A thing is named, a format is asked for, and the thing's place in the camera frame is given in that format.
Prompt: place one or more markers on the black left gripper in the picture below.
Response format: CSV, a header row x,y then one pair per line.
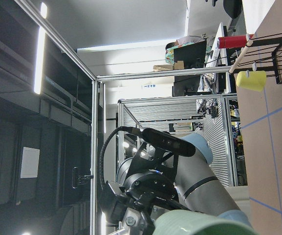
x,y
140,192

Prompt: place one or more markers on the light green plastic cup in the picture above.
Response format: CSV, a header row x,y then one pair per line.
x,y
181,222

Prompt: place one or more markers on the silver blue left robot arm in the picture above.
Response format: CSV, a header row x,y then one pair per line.
x,y
198,188

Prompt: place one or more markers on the yellow plastic cup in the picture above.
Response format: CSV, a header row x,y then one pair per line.
x,y
251,80

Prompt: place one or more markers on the black computer monitor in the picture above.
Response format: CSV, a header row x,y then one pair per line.
x,y
193,55

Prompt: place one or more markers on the red water bottle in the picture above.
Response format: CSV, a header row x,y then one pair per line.
x,y
233,41

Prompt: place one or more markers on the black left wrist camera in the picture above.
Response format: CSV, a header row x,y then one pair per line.
x,y
162,142

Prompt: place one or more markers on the black wire cup rack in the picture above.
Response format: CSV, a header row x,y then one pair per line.
x,y
261,54

